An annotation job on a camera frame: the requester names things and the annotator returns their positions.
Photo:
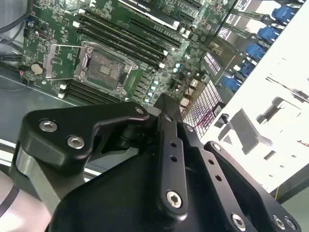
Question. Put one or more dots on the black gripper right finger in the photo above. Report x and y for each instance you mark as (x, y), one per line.
(214, 169)

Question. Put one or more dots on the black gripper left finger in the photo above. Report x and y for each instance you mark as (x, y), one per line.
(60, 130)

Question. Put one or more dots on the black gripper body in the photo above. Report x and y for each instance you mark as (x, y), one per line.
(108, 205)

